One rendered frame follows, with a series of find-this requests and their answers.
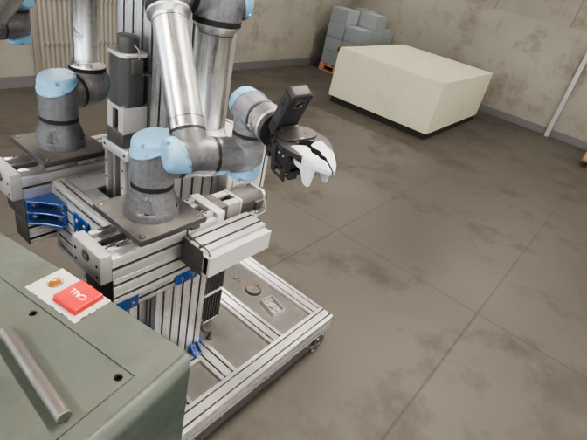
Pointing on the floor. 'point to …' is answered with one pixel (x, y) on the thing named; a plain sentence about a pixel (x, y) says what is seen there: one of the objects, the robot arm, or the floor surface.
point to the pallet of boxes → (353, 32)
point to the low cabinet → (408, 87)
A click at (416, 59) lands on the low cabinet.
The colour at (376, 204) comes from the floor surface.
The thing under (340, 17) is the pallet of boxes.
